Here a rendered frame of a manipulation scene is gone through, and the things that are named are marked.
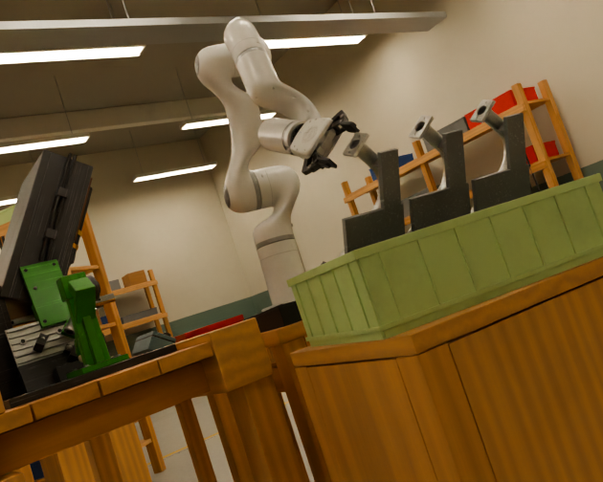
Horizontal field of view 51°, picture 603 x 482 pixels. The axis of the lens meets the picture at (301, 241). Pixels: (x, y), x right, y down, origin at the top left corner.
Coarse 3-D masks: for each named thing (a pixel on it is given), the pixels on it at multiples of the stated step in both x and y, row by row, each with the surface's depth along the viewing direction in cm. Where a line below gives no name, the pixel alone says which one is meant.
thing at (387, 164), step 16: (384, 160) 128; (384, 176) 129; (384, 192) 130; (384, 208) 131; (400, 208) 133; (352, 224) 127; (368, 224) 129; (384, 224) 131; (400, 224) 134; (352, 240) 128; (368, 240) 130; (384, 240) 132
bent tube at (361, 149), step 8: (360, 136) 130; (368, 136) 128; (352, 144) 130; (360, 144) 127; (344, 152) 130; (352, 152) 128; (360, 152) 129; (368, 152) 129; (368, 160) 130; (376, 176) 134; (376, 200) 136; (376, 208) 135; (344, 248) 134
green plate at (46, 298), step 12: (36, 264) 198; (48, 264) 200; (24, 276) 194; (36, 276) 196; (48, 276) 198; (60, 276) 200; (48, 288) 196; (36, 300) 192; (48, 300) 194; (60, 300) 196; (36, 312) 191; (48, 312) 192; (60, 312) 194; (48, 324) 190
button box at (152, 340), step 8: (144, 336) 201; (152, 336) 194; (160, 336) 196; (168, 336) 197; (136, 344) 204; (144, 344) 197; (152, 344) 194; (160, 344) 195; (168, 344) 197; (136, 352) 201; (144, 352) 198
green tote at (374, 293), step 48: (576, 192) 134; (432, 240) 121; (480, 240) 124; (528, 240) 128; (576, 240) 132; (336, 288) 128; (384, 288) 116; (432, 288) 119; (480, 288) 122; (336, 336) 134; (384, 336) 115
